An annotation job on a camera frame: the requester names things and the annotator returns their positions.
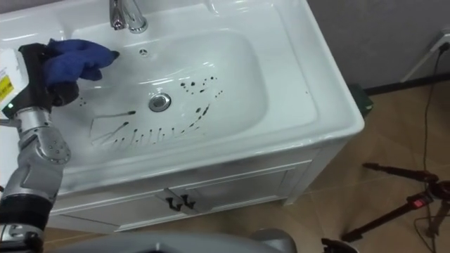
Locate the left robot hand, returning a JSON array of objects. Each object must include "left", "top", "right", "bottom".
[{"left": 0, "top": 39, "right": 121, "bottom": 119}]

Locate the blue cleaning cloth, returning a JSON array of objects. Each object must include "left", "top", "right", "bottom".
[{"left": 43, "top": 38, "right": 121, "bottom": 88}]

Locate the chrome faucet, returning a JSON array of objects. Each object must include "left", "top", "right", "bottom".
[{"left": 108, "top": 0, "right": 149, "bottom": 34}]

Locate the chrome sink drain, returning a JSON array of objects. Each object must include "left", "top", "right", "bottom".
[{"left": 148, "top": 92, "right": 172, "bottom": 113}]

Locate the white sink vanity cabinet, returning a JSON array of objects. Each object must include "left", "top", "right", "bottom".
[{"left": 0, "top": 0, "right": 366, "bottom": 234}]

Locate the dark green bin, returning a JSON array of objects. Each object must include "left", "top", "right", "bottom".
[{"left": 348, "top": 83, "right": 374, "bottom": 120}]

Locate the black camera tripod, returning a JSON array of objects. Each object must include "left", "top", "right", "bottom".
[{"left": 340, "top": 162, "right": 450, "bottom": 244}]

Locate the black power cable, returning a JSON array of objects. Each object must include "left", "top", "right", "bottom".
[{"left": 413, "top": 42, "right": 450, "bottom": 253}]

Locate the white wall socket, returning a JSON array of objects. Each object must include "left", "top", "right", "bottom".
[{"left": 430, "top": 29, "right": 450, "bottom": 53}]

